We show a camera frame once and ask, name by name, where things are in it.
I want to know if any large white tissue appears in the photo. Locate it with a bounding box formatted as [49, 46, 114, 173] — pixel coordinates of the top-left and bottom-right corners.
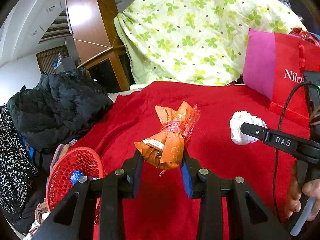
[229, 110, 268, 146]

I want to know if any blue plastic bag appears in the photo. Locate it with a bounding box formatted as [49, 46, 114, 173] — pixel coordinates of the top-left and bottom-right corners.
[70, 170, 84, 185]

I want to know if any orange wrapper bundle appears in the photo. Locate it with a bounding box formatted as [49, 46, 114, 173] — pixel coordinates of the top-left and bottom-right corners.
[135, 101, 200, 170]

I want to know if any person's right hand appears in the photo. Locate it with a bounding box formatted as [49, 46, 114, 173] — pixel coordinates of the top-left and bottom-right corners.
[284, 162, 320, 222]

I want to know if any red plastic mesh basket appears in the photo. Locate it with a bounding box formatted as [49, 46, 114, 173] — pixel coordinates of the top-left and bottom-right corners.
[46, 147, 106, 212]

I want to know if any striped purple tan scarf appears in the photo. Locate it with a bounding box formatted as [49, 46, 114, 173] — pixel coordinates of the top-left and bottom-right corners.
[49, 139, 77, 172]

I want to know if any black white floral garment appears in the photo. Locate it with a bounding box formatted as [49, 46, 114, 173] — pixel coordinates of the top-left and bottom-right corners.
[1, 105, 37, 213]

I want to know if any red paper gift bag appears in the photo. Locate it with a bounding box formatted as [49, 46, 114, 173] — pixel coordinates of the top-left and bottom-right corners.
[270, 33, 319, 128]

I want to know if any red fleece blanket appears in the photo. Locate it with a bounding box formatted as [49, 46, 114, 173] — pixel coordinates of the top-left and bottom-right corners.
[67, 81, 312, 240]

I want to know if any black puffer jacket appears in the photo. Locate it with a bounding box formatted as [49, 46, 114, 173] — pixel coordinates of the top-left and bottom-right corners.
[7, 69, 113, 152]

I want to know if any green floral quilt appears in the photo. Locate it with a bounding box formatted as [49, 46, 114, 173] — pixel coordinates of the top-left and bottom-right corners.
[114, 0, 303, 86]

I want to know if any wooden cabinet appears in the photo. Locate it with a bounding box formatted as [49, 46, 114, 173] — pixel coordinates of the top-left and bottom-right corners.
[78, 45, 130, 93]

